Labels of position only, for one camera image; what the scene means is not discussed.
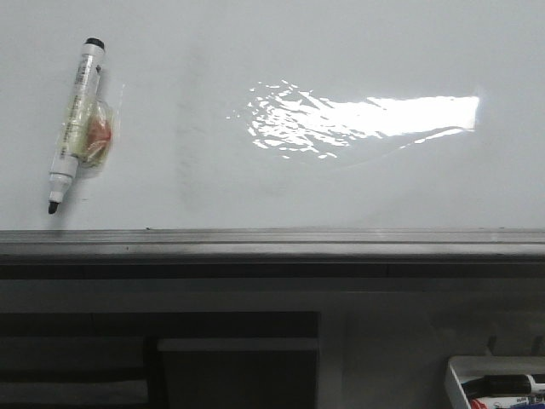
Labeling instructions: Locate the dark cabinet panel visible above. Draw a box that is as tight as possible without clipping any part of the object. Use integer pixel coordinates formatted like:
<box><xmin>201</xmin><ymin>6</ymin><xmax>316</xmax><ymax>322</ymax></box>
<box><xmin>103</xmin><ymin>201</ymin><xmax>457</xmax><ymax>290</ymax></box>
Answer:
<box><xmin>158</xmin><ymin>337</ymin><xmax>318</xmax><ymax>408</ymax></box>

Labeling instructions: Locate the metal tray hook left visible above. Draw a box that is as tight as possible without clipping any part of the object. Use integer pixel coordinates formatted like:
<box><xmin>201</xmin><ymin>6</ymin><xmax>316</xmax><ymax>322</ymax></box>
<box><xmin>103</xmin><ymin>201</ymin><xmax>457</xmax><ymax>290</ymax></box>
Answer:
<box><xmin>485</xmin><ymin>335</ymin><xmax>497</xmax><ymax>356</ymax></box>

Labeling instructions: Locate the white black whiteboard marker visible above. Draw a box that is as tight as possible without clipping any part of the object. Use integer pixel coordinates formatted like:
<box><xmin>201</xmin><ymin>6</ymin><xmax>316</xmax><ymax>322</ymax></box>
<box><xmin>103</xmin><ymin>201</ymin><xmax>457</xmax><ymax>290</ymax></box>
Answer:
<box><xmin>48</xmin><ymin>37</ymin><xmax>114</xmax><ymax>215</ymax></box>

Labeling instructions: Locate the red blue marker in tray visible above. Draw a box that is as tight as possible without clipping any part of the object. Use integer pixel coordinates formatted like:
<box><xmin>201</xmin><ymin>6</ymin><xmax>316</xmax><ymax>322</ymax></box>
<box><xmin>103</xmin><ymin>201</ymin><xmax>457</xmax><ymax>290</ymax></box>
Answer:
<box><xmin>469</xmin><ymin>395</ymin><xmax>544</xmax><ymax>409</ymax></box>

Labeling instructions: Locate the white whiteboard surface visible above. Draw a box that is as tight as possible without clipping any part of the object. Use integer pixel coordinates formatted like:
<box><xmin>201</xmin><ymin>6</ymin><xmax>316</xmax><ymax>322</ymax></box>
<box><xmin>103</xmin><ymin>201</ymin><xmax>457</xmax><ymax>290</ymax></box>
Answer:
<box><xmin>1</xmin><ymin>1</ymin><xmax>544</xmax><ymax>230</ymax></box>

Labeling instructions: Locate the aluminium whiteboard bottom frame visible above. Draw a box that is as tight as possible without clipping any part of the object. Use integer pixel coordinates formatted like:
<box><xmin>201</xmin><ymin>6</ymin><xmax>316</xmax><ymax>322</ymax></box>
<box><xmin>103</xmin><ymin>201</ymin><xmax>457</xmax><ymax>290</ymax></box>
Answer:
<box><xmin>1</xmin><ymin>228</ymin><xmax>544</xmax><ymax>265</ymax></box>

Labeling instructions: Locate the black capped marker in tray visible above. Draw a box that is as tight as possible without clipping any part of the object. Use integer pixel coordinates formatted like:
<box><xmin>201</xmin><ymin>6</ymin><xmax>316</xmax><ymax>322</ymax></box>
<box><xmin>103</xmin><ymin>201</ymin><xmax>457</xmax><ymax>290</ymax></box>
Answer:
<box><xmin>462</xmin><ymin>374</ymin><xmax>544</xmax><ymax>398</ymax></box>

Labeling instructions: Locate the white marker tray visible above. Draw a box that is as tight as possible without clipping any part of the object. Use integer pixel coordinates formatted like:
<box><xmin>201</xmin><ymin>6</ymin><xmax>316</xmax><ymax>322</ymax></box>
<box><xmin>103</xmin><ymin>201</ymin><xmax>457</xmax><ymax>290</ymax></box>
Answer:
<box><xmin>445</xmin><ymin>356</ymin><xmax>544</xmax><ymax>409</ymax></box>

